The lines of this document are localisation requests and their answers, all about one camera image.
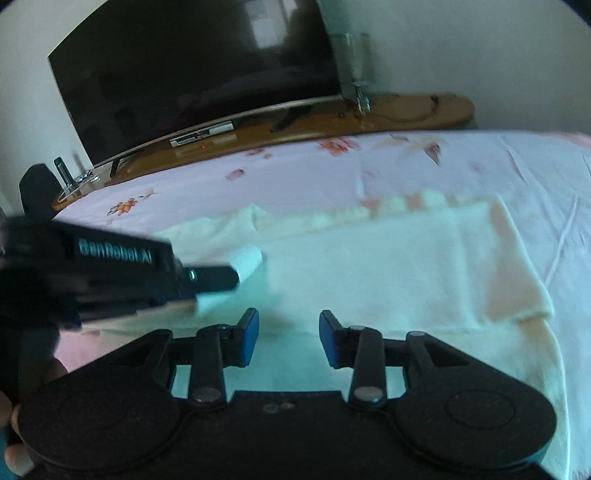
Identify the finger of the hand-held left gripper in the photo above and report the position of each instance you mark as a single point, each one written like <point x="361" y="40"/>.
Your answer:
<point x="138" y="309"/>
<point x="207" y="277"/>

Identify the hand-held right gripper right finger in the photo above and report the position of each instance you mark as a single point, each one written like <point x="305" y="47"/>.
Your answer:
<point x="328" y="339"/>

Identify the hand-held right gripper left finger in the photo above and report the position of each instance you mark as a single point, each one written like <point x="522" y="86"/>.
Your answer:
<point x="249" y="339"/>

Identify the cream small garment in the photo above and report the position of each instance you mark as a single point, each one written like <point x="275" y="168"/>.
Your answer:
<point x="369" y="277"/>

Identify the person's left hand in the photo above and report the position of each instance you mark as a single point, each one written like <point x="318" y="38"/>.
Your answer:
<point x="16" y="454"/>

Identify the clear glass tray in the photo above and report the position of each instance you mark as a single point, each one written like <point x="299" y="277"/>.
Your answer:
<point x="81" y="182"/>

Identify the small dark bottle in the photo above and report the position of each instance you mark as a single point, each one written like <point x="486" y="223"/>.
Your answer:
<point x="62" y="170"/>

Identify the white flat device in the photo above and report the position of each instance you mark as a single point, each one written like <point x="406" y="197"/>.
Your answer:
<point x="201" y="134"/>

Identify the floral pink bedsheet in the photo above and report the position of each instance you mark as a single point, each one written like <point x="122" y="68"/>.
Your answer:
<point x="323" y="170"/>

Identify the black flat television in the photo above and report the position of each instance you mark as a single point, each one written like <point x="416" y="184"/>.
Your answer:
<point x="184" y="69"/>

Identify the wooden television stand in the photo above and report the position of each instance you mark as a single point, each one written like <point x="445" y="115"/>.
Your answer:
<point x="415" y="113"/>

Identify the clear acrylic stand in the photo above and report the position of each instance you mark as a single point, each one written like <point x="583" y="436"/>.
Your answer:
<point x="351" y="55"/>

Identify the pink cloth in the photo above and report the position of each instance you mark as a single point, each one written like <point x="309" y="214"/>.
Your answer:
<point x="572" y="137"/>

